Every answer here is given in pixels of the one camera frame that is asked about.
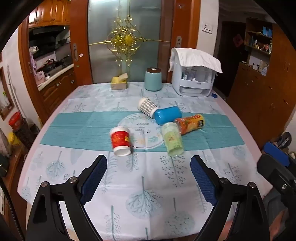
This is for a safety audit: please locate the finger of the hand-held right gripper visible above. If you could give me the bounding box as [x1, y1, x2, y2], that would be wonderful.
[257, 154, 296, 194]
[264, 141, 293, 168]

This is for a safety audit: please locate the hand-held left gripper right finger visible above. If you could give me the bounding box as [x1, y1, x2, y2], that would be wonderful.
[190, 155, 271, 241]

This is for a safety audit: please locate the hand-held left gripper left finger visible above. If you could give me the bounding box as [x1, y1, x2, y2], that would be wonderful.
[26, 155, 108, 241]

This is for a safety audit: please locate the red and white cup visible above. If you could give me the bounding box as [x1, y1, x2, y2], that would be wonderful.
[109, 126, 132, 156]

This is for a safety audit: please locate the light green cup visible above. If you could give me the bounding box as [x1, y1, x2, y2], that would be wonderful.
[161, 122, 184, 157]

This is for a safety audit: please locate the orange printed cup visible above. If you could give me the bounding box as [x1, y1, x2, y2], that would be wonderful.
[174, 114, 205, 135]

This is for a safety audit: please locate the blue cup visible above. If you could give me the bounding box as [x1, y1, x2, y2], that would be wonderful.
[154, 106, 182, 126]

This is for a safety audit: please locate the grey checked cup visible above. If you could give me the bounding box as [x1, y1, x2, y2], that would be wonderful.
[138, 97, 159, 118]

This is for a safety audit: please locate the wooden shelf cabinet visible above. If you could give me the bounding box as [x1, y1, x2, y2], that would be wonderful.
[228, 19, 296, 149]

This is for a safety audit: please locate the dark wicker basket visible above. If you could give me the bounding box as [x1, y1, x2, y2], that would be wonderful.
[13, 120, 35, 149]

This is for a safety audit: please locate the yellow bag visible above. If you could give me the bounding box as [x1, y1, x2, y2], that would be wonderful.
[8, 133, 20, 145]

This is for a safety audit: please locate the red tin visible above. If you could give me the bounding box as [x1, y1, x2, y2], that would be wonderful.
[9, 112, 23, 129]

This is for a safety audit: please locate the wooden kitchen base cabinet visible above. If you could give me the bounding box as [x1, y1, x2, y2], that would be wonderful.
[38, 67, 78, 109]

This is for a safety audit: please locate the white storage organiser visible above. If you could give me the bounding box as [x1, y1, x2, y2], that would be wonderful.
[171, 59, 216, 96]

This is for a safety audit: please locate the yellow tissue box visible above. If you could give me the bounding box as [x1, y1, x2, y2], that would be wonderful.
[111, 72, 128, 90]

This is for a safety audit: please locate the teal canister with brown lid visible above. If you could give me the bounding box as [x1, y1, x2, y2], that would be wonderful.
[144, 68, 163, 92]

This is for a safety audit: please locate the white towel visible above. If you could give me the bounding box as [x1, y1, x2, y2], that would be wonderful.
[168, 47, 223, 74]

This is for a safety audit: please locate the gold door ornament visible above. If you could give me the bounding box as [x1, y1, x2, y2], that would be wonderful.
[88, 15, 170, 67]

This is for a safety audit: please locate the frosted glass door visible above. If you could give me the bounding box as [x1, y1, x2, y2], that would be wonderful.
[87, 0, 173, 84]

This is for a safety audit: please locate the black range hood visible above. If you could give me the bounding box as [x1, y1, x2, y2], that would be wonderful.
[29, 25, 71, 47]

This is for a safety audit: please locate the framed wall picture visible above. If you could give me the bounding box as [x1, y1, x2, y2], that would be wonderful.
[0, 67, 15, 120]

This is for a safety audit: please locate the wooden kitchen wall cabinet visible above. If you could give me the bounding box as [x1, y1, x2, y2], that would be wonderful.
[29, 0, 71, 25]

